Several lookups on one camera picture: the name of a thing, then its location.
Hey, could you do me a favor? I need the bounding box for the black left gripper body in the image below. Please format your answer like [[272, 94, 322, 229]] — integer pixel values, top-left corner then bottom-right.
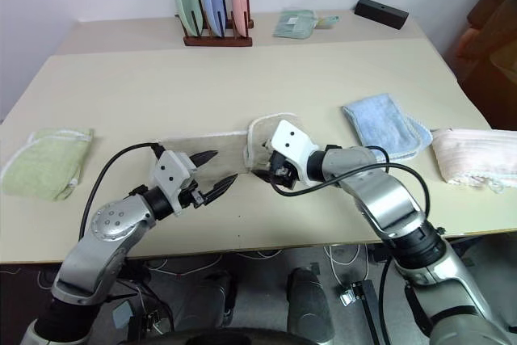
[[179, 182, 211, 210]]

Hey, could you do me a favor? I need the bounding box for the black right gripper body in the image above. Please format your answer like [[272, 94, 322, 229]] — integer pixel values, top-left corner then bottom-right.
[[262, 141, 302, 191]]

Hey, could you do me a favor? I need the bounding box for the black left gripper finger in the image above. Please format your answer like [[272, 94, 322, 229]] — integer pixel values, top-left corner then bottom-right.
[[200, 173, 240, 206], [189, 149, 221, 168]]

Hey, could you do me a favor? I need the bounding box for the beige towel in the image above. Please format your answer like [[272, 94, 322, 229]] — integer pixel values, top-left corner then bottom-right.
[[157, 111, 306, 185]]

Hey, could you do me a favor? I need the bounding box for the blue folded towel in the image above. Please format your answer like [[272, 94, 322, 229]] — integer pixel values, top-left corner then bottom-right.
[[341, 92, 434, 161]]

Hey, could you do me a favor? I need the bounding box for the teal folded towel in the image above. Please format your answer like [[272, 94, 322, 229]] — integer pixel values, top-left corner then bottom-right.
[[272, 9, 319, 40]]

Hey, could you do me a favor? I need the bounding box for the green folded towel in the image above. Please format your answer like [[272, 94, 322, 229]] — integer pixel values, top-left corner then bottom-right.
[[0, 127, 96, 203]]

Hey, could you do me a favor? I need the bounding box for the pink folded towel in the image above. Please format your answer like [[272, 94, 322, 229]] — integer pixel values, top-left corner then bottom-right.
[[431, 127, 517, 195]]

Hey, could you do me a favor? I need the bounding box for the dark rounded shape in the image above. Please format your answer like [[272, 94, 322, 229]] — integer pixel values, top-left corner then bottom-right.
[[285, 266, 333, 343], [172, 270, 238, 330]]

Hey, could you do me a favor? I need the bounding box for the brown wooden dish rack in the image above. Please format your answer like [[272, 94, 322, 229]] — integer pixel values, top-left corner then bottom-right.
[[174, 0, 255, 48]]

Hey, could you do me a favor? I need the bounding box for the small silver connector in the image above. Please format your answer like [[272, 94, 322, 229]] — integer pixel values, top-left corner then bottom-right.
[[338, 287, 357, 307]]

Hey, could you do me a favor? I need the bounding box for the small green cloth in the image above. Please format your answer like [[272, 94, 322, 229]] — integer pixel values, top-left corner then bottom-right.
[[316, 15, 341, 31]]

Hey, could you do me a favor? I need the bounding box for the black rectangular box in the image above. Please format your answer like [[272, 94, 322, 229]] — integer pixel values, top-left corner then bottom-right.
[[354, 0, 410, 32]]

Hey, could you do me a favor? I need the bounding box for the brown orange seat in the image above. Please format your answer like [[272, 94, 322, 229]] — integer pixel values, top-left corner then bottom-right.
[[455, 0, 517, 128]]

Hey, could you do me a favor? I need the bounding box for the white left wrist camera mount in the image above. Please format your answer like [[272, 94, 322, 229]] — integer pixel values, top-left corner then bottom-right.
[[149, 149, 199, 217]]

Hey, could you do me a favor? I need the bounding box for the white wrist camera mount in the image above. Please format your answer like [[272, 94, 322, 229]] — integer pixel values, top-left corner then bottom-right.
[[268, 119, 324, 185], [149, 149, 199, 217]]

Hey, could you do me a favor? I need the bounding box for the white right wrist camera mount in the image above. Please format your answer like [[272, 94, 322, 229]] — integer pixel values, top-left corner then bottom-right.
[[268, 119, 324, 185]]

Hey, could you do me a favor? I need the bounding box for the white floor cable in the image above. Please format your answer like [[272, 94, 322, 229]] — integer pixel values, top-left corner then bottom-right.
[[328, 242, 371, 282], [145, 255, 222, 280]]

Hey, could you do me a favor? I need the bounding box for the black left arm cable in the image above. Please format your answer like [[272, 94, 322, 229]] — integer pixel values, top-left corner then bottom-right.
[[78, 141, 163, 239]]

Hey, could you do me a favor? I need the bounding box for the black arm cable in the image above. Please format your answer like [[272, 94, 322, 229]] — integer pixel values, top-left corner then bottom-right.
[[269, 145, 431, 324], [78, 141, 163, 239]]

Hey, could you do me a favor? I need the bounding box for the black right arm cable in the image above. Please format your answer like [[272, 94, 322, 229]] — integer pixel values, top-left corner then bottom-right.
[[269, 145, 431, 324]]

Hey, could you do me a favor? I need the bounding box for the black metal floor frame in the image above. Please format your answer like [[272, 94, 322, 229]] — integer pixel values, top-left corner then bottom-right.
[[350, 278, 384, 345]]

